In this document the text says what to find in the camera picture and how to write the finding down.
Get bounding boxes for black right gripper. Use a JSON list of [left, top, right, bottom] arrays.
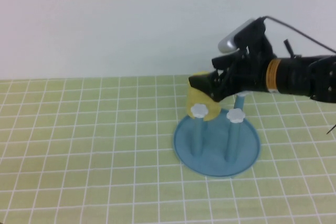
[[188, 48, 269, 103]]

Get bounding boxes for yellow plastic cup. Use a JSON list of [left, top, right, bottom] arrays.
[[185, 70, 222, 123]]

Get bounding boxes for blue cup stand white caps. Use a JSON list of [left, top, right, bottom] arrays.
[[172, 91, 262, 179]]

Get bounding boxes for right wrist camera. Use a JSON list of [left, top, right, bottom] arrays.
[[218, 17, 266, 53]]

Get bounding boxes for black right camera bracket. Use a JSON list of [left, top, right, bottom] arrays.
[[245, 24, 278, 61]]

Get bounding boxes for black right camera cable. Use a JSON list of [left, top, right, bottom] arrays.
[[264, 15, 336, 54]]

